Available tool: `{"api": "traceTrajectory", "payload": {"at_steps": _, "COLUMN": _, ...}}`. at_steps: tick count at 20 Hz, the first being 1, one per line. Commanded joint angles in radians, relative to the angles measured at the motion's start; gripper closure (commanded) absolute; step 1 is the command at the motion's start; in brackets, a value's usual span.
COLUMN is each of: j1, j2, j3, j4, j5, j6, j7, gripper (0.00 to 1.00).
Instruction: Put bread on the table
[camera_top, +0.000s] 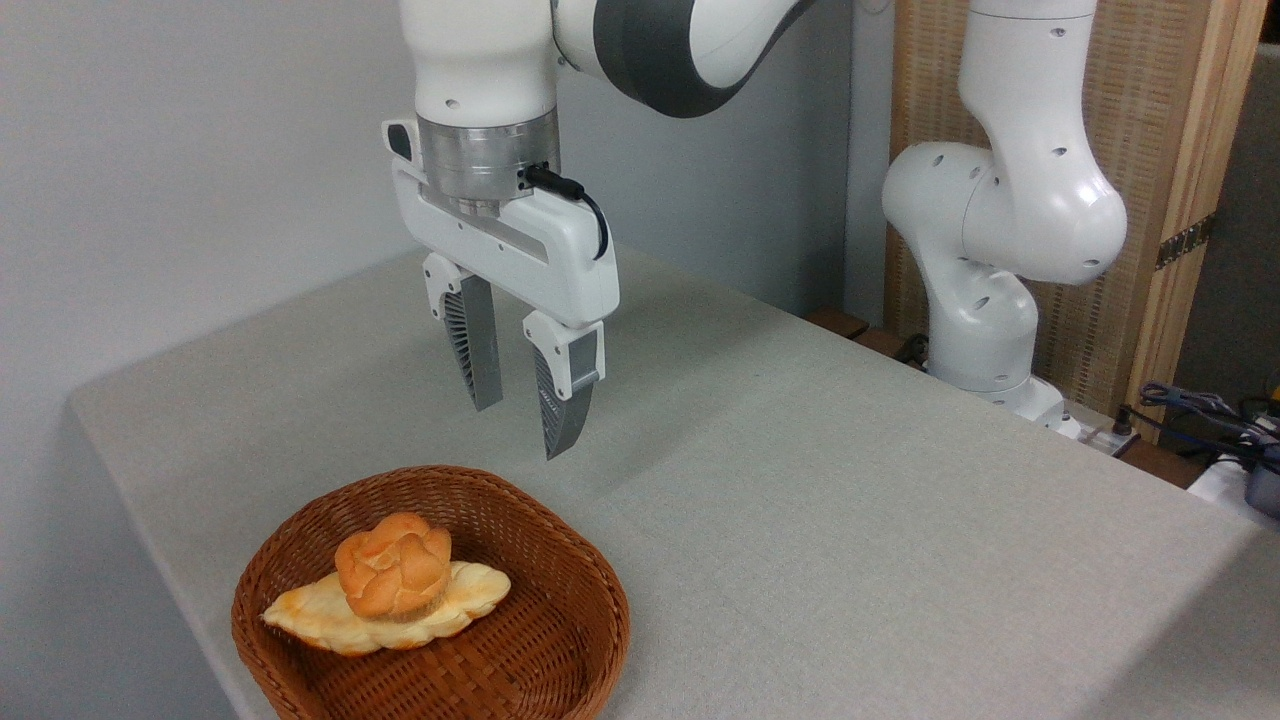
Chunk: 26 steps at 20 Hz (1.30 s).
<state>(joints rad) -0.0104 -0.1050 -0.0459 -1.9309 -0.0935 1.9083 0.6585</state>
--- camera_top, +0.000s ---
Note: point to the metal screen hinge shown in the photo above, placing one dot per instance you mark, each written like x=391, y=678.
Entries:
x=1185, y=241

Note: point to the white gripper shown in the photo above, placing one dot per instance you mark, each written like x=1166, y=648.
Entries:
x=560, y=255

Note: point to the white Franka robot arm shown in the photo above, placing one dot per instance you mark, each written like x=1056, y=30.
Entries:
x=1010, y=200

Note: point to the round golden bread roll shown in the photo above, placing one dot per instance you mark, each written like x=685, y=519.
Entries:
x=395, y=570

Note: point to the grey tablecloth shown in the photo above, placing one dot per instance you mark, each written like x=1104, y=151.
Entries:
x=850, y=520

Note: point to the brown woven wicker basket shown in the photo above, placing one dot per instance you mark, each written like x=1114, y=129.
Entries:
x=540, y=640

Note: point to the wooden rattan folding screen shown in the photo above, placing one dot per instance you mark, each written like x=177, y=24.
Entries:
x=1150, y=110

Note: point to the long braided bread loaf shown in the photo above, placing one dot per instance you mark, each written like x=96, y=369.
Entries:
x=470, y=595

